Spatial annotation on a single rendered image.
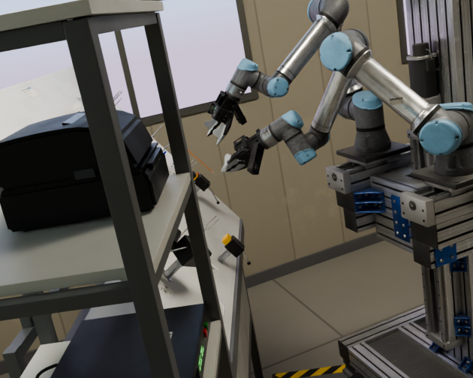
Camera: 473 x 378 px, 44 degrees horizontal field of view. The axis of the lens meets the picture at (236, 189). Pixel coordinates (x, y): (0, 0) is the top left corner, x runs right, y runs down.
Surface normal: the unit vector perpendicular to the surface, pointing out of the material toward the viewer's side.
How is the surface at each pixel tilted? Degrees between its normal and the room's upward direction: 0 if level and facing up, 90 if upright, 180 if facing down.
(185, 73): 90
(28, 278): 0
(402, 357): 0
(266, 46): 90
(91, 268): 0
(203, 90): 90
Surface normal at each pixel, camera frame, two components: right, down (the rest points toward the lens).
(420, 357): -0.18, -0.94
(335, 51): -0.62, 0.25
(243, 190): 0.37, 0.21
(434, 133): -0.44, 0.42
